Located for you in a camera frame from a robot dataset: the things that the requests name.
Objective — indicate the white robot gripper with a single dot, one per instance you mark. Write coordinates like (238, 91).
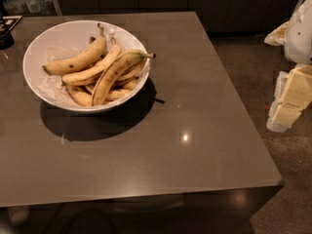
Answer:
(299, 36)

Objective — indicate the long yellow banana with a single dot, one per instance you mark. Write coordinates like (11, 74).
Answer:
(114, 71)

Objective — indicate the right side yellow banana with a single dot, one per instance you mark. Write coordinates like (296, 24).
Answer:
(132, 71)

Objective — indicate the small banana under pile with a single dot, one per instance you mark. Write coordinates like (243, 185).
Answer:
(112, 95)

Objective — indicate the top left yellow banana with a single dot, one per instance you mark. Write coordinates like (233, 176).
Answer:
(80, 61)

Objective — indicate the middle yellow banana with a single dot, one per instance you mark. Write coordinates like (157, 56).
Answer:
(90, 75)

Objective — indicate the bottom left yellow banana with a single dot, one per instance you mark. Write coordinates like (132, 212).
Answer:
(79, 95)

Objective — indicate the white ceramic bowl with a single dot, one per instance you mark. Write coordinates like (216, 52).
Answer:
(64, 41)

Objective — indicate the bottles behind glass shelf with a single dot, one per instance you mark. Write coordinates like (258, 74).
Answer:
(30, 7)

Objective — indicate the black object at left edge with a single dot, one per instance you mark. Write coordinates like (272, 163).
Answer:
(7, 23)

